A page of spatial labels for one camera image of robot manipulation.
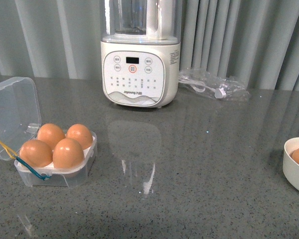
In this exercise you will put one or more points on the brown carried egg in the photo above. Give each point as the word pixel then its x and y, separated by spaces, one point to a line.
pixel 68 153

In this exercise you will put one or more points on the brown egg back right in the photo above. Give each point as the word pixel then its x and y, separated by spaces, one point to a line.
pixel 80 133

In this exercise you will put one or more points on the brown egg back left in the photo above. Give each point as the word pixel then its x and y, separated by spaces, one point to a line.
pixel 50 134

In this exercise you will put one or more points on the brown egg front left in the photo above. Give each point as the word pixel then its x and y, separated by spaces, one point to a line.
pixel 36 153

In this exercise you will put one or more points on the clear plastic egg box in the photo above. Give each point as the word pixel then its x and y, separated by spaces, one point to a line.
pixel 20 121

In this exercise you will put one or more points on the white Joyoung blender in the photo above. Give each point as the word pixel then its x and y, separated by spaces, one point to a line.
pixel 140 51

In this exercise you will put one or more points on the clear plastic bag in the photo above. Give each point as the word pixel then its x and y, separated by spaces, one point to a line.
pixel 211 86

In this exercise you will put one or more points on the blue rubber band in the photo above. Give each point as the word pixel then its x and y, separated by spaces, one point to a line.
pixel 33 171

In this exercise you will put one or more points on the yellow rubber band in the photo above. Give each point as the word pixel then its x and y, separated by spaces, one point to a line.
pixel 11 153

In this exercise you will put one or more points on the white bowl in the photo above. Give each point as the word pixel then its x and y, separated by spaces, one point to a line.
pixel 290 167

